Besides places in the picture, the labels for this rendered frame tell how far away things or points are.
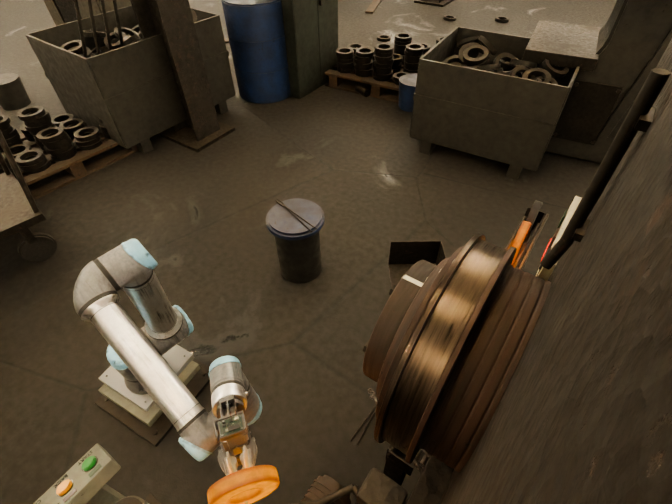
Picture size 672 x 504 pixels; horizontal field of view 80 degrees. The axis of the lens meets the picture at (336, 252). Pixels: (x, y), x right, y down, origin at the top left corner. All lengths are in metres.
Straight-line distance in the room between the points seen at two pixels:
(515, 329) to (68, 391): 2.13
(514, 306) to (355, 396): 1.40
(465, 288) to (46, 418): 2.09
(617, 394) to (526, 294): 0.55
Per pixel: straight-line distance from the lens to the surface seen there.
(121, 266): 1.37
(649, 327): 0.20
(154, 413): 2.03
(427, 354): 0.65
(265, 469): 1.00
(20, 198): 3.18
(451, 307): 0.66
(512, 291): 0.73
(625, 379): 0.20
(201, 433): 1.26
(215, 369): 1.20
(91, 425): 2.28
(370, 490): 1.07
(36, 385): 2.54
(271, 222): 2.16
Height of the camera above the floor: 1.84
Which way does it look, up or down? 46 degrees down
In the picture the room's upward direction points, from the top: 1 degrees counter-clockwise
